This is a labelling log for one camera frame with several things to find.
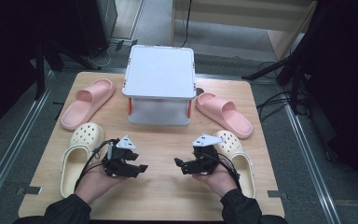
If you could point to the dark cabinet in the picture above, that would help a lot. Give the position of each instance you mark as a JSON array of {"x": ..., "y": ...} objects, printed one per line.
[{"x": 99, "y": 25}]

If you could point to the cream clog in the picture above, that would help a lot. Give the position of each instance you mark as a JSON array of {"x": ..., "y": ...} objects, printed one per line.
[
  {"x": 87, "y": 133},
  {"x": 233, "y": 143}
]

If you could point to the grey round table grommet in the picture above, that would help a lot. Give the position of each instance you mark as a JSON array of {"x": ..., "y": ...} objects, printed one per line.
[{"x": 200, "y": 91}]

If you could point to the grey floor plug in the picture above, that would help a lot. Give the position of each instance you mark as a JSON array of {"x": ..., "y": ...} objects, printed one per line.
[{"x": 121, "y": 45}]

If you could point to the pink slipper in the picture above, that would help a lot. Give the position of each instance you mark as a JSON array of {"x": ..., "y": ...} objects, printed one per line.
[
  {"x": 87, "y": 102},
  {"x": 227, "y": 116}
]

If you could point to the person's left hand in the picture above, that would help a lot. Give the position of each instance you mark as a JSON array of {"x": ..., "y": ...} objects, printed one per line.
[{"x": 96, "y": 185}]

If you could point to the white storage box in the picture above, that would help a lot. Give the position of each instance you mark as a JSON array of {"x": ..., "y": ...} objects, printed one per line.
[{"x": 160, "y": 71}]

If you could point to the metal floor rail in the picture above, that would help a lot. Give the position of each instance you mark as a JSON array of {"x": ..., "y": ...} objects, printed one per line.
[
  {"x": 310, "y": 161},
  {"x": 18, "y": 143}
]

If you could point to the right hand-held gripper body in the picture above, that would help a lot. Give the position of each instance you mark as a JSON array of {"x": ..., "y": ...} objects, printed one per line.
[{"x": 206, "y": 160}]

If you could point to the black metal stand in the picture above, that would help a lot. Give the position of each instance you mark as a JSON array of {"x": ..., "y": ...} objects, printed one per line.
[
  {"x": 39, "y": 68},
  {"x": 293, "y": 77}
]

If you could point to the light wooden cabinet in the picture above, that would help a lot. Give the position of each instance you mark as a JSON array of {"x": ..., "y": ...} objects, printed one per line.
[{"x": 245, "y": 15}]

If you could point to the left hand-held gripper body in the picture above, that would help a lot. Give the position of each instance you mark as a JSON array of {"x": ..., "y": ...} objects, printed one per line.
[{"x": 118, "y": 161}]

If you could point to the grey tape marker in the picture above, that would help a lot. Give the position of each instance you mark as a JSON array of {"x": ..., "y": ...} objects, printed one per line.
[
  {"x": 29, "y": 190},
  {"x": 276, "y": 194}
]

